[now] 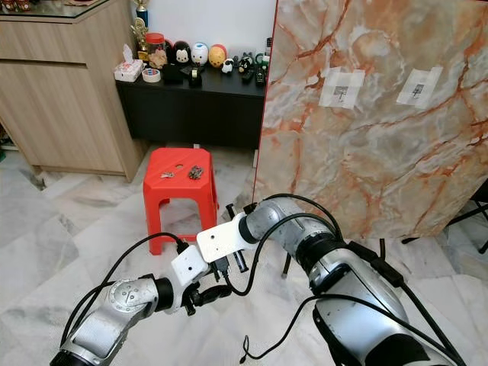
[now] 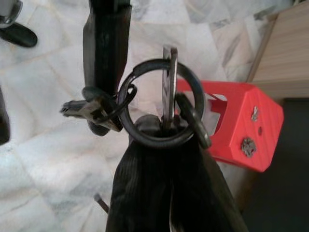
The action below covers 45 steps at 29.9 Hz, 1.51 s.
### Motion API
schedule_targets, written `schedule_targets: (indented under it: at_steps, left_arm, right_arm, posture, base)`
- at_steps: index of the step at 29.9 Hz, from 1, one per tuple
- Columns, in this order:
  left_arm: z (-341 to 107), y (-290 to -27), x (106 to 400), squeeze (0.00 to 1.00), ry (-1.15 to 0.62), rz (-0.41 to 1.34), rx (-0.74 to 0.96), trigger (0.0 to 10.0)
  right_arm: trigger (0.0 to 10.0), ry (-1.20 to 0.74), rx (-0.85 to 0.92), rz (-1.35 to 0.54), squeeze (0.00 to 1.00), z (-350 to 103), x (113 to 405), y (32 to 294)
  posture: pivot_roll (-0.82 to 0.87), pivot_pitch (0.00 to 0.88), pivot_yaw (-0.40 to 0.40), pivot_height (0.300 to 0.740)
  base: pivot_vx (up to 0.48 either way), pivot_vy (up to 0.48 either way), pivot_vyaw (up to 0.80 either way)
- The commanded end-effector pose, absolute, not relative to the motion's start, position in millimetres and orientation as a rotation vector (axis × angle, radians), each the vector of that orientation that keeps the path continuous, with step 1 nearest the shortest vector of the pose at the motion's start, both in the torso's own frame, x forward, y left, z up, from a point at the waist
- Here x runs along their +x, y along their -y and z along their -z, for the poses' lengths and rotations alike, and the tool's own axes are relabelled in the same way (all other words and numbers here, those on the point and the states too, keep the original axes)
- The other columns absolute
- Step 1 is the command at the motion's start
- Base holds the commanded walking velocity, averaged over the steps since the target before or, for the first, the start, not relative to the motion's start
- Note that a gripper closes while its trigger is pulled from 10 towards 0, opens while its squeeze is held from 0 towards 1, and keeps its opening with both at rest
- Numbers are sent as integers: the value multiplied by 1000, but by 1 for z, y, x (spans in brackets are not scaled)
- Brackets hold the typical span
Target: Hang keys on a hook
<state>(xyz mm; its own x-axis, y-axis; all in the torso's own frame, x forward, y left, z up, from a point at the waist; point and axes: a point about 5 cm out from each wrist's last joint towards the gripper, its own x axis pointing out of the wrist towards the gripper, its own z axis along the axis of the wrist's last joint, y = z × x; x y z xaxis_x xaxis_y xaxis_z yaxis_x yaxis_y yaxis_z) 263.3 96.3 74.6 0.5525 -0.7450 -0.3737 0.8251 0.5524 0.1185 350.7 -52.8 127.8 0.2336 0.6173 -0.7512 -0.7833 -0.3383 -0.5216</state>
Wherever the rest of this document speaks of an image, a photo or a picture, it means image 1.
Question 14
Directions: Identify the gold trophy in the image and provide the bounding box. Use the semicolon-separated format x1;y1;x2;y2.
130;17;149;60

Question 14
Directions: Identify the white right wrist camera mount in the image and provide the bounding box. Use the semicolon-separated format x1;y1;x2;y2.
196;221;252;264

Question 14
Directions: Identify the black sideboard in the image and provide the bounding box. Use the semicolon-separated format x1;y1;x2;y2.
114;65;268;151

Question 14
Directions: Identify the white tissue box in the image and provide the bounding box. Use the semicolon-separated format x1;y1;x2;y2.
114;44;144;82

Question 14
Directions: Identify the red plastic stool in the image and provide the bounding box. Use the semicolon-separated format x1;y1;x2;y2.
143;147;218;256

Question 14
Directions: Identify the white egg figurine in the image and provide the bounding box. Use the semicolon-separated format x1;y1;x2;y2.
191;42;209;66

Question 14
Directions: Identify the black mouse figurine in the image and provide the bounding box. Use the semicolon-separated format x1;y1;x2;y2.
172;40;192;66

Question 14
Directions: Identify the orange veined marble slab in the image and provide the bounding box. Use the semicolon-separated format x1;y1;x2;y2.
253;0;488;241

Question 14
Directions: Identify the yellow egg figurine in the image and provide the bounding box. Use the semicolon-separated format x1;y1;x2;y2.
208;43;228;69

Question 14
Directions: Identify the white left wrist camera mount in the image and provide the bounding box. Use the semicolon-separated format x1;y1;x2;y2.
170;244;210;287

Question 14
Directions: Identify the light wooden cabinet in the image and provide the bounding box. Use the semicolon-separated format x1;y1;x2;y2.
0;0;148;182

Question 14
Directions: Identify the red lidded jar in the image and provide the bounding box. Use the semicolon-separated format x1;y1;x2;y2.
146;32;167;68

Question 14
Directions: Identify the black slab stand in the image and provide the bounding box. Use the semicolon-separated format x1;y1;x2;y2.
400;200;488;254

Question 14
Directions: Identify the blue trophy cup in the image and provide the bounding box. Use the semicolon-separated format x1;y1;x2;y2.
133;0;149;27

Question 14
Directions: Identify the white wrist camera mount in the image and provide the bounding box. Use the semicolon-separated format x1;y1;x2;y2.
196;221;252;264
170;244;210;287

